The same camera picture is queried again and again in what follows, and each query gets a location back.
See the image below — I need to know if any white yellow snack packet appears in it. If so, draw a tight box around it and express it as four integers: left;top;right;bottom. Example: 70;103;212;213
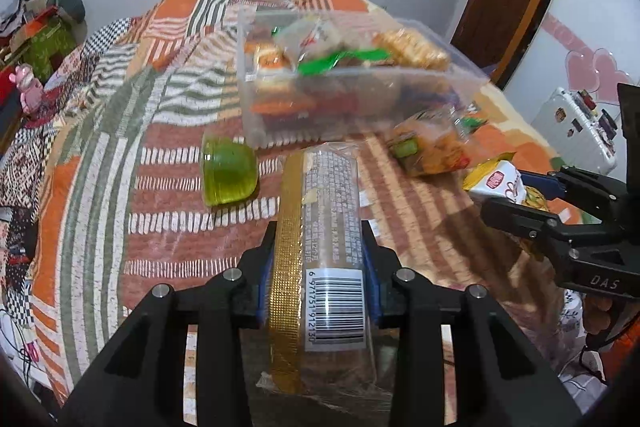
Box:
462;153;549;211

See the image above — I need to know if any gold striped clear snack pack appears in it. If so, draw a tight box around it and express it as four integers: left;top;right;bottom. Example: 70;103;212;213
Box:
267;142;375;395

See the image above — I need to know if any yellow fried snack bag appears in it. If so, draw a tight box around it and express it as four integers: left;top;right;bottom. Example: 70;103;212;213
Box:
373;27;451;72

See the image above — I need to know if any green top cracker bag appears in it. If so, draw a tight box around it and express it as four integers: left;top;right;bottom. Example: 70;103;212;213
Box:
271;15;392;76

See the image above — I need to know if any right hand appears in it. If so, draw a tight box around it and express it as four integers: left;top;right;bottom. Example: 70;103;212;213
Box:
582;295;613;335

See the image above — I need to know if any white suitcase with stickers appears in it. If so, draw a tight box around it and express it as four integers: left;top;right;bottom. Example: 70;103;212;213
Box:
532;88;617;176

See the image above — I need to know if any orange snack bag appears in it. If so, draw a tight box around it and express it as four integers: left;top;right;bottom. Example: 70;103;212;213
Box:
385;106;489;178

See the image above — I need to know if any green jelly cup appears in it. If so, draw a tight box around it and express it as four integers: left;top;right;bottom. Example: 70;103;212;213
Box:
200;132;258;207

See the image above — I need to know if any clear plastic storage bin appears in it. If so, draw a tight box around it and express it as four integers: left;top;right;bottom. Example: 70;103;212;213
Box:
236;9;488;148

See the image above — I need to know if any pink plush toy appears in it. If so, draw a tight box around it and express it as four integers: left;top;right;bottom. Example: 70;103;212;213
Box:
9;64;43;115

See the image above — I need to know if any green storage box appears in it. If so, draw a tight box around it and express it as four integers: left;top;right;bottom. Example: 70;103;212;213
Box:
23;20;76;83

